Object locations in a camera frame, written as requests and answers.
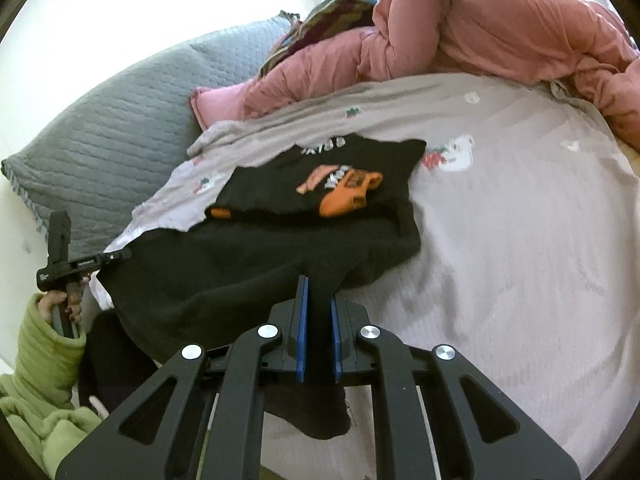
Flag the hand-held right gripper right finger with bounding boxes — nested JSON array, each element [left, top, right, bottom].
[[330, 296, 583, 480]]

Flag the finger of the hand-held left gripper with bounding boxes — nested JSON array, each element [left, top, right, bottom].
[[75, 251, 133, 273]]

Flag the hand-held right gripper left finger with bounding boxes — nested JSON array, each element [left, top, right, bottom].
[[55, 274, 313, 480]]

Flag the black sweater with orange cuffs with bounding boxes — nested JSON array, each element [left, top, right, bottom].
[[97, 132, 428, 441]]

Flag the person's left forearm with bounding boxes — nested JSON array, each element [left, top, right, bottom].
[[0, 292, 108, 478]]

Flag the person's left hand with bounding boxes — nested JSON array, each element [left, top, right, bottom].
[[36, 280, 92, 342]]

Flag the person's black pants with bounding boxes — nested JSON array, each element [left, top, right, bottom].
[[77, 310, 161, 413]]

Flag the grey quilted pillow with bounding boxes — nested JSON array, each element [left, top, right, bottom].
[[0, 16, 293, 233]]

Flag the lilac printed blanket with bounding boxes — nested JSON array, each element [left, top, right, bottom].
[[90, 72, 640, 480]]

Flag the pink frilled pillow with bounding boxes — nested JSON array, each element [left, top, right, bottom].
[[190, 85, 266, 131]]

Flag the striped teal brown cloth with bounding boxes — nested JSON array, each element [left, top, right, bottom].
[[257, 0, 386, 78]]

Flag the pink duvet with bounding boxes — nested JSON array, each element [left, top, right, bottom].
[[240, 0, 640, 153]]

